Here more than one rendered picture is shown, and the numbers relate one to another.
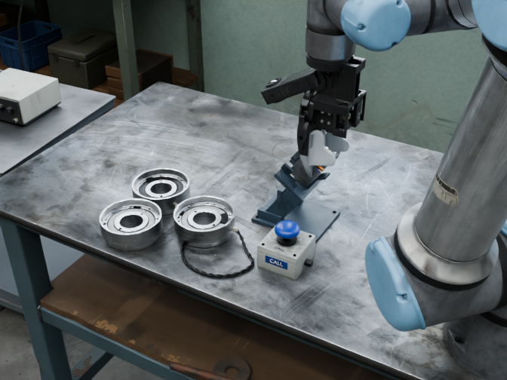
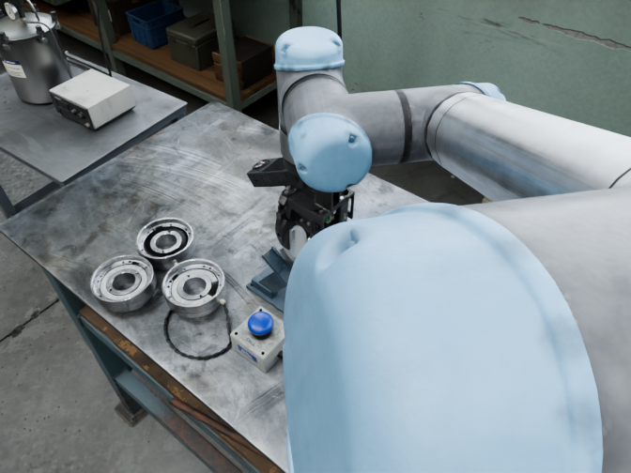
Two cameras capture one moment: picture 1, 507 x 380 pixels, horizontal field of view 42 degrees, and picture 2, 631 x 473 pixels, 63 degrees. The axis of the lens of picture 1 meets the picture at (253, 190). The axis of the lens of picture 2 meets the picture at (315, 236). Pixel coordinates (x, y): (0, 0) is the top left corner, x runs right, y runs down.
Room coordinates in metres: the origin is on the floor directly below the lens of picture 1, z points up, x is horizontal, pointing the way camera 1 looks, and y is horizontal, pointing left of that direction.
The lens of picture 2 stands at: (0.41, -0.20, 1.52)
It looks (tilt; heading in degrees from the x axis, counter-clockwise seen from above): 46 degrees down; 9
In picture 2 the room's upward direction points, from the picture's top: straight up
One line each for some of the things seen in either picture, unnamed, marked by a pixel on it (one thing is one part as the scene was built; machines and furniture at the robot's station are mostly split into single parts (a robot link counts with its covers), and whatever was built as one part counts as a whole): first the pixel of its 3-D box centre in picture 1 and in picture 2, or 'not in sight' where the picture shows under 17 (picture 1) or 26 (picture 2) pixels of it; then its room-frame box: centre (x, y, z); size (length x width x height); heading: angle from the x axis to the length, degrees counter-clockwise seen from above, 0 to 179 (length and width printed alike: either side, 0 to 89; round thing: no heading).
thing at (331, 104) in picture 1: (332, 92); (314, 190); (0.94, -0.12, 1.06); 0.09 x 0.08 x 0.12; 59
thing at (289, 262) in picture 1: (289, 251); (265, 340); (0.84, -0.06, 0.82); 0.08 x 0.07 x 0.05; 60
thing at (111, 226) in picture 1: (131, 225); (125, 284); (0.91, 0.21, 0.82); 0.08 x 0.08 x 0.02
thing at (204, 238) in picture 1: (204, 222); (195, 289); (0.92, 0.08, 0.82); 0.10 x 0.10 x 0.04
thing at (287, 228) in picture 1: (287, 237); (261, 328); (0.84, -0.05, 0.85); 0.04 x 0.04 x 0.05
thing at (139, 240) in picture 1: (131, 225); (125, 284); (0.91, 0.21, 0.82); 0.10 x 0.10 x 0.04
